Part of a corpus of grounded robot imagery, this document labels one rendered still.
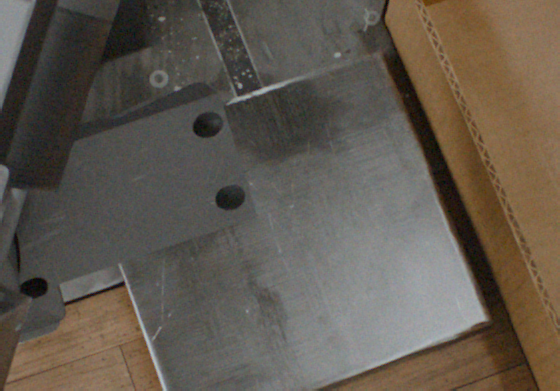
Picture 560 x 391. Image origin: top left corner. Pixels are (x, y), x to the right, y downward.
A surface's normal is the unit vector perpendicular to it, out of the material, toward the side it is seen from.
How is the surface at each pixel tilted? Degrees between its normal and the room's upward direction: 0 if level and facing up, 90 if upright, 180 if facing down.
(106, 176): 29
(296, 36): 0
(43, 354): 0
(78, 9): 57
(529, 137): 0
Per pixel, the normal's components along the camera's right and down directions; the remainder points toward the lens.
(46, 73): 0.60, 0.32
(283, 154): -0.02, -0.25
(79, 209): 0.16, 0.22
